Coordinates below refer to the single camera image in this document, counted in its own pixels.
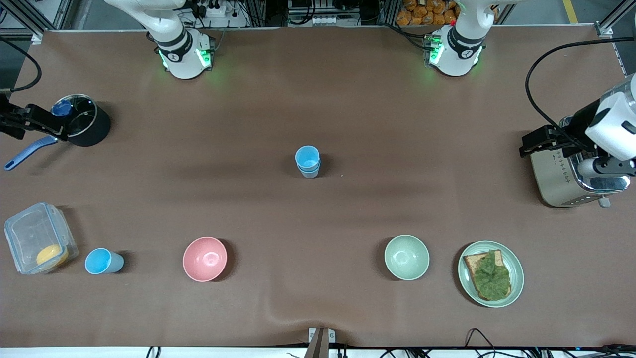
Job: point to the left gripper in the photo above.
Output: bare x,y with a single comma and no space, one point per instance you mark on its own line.
578,127

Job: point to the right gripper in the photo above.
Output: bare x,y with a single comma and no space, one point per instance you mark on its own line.
10,121

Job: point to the light blue plastic cup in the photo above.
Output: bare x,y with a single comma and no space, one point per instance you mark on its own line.
307,156
102,261
309,174

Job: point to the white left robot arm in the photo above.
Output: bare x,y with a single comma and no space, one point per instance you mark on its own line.
457,54

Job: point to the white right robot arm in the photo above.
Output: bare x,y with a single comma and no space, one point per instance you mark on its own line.
181,54

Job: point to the small dark blue piece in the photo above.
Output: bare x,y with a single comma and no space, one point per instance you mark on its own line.
63,107

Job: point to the cream and chrome toaster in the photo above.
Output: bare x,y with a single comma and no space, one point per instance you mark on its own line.
551,174

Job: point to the clear plastic food container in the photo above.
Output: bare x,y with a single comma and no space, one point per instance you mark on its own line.
30,233

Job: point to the pale green plate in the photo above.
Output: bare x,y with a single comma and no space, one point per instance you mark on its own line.
516,278

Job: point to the brown bread slice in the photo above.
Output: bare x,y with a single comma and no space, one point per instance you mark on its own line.
472,262

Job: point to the green lettuce leaf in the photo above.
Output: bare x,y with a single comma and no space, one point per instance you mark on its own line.
492,278

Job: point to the bag of orange buns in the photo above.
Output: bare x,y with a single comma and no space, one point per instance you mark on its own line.
422,15

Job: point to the pale green bowl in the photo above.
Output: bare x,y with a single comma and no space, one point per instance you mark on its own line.
406,257

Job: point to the white power strip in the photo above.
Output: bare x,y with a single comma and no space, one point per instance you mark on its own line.
213,9

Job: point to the pink bowl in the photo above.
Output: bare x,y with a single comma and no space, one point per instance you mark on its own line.
204,258

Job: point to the brown table cover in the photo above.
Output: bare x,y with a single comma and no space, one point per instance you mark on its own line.
318,223

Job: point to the white connector block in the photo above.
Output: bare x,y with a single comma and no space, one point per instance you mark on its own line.
323,21

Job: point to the metal table clamp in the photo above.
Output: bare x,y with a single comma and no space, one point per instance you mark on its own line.
320,343

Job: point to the metal corner bracket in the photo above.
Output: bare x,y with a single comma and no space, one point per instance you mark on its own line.
604,30
36,39

